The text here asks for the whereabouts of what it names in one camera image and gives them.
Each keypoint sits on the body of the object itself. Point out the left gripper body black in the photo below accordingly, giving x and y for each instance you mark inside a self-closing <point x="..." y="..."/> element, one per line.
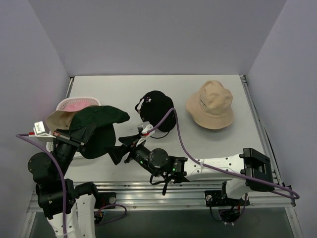
<point x="68" y="139"/>

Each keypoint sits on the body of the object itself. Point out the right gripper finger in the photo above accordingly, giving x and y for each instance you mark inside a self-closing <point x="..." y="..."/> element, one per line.
<point x="116" y="153"/>
<point x="129" y="140"/>

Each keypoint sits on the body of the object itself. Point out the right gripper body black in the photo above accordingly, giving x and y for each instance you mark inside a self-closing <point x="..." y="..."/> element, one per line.
<point x="130" y="149"/>

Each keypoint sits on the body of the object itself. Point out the dark green cap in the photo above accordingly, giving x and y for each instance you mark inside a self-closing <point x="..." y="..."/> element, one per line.
<point x="103" y="137"/>

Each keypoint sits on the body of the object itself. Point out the black baseball cap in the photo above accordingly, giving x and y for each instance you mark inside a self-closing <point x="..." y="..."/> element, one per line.
<point x="153" y="106"/>

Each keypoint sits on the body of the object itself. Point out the beige bucket hat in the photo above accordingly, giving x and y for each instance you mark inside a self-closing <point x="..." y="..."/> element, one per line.
<point x="210" y="107"/>

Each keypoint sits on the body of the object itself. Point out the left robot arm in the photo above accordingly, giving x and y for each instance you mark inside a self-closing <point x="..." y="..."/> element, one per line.
<point x="69" y="209"/>

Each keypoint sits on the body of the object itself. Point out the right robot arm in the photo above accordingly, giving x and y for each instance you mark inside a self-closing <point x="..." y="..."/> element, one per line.
<point x="239" y="174"/>

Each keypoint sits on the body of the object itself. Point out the pink cap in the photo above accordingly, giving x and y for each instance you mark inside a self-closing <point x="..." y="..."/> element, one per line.
<point x="61" y="119"/>

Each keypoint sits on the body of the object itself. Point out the white plastic basket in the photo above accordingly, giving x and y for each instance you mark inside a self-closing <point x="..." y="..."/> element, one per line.
<point x="92" y="102"/>

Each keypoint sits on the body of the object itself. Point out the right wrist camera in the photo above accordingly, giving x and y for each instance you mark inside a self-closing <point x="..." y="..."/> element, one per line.
<point x="145" y="130"/>

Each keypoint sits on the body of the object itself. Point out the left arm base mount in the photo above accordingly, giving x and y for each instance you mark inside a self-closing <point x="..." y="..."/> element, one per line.
<point x="104" y="199"/>

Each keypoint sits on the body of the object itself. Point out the aluminium front rail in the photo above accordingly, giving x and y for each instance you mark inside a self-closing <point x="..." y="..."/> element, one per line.
<point x="140" y="196"/>

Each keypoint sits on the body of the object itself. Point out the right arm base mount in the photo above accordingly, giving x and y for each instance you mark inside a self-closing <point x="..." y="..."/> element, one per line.
<point x="225" y="209"/>

